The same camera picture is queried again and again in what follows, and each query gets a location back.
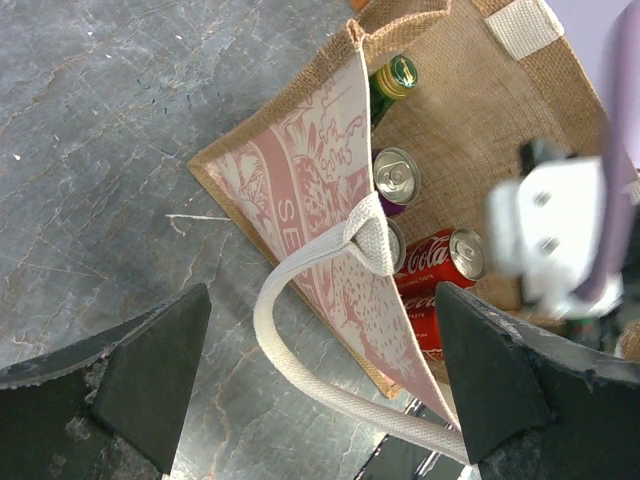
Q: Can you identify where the orange wooden divided tray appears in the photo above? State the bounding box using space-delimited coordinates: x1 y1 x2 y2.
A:
349 0 370 13

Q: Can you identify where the purple soda can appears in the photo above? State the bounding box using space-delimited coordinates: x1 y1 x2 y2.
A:
387 218 407 274
372 147 421 217

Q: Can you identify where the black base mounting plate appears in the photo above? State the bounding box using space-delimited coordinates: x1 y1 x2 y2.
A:
354 435 463 480

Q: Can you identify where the red cola can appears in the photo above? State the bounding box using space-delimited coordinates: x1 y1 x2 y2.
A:
401 290 444 361
394 228 486 294

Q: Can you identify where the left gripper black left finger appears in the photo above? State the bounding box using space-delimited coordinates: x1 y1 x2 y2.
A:
1 284 211 479

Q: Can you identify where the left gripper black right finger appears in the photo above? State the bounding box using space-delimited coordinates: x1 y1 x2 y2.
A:
435 282 639 479

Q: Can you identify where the green glass bottle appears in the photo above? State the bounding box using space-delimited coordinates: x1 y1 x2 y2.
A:
369 55 419 129

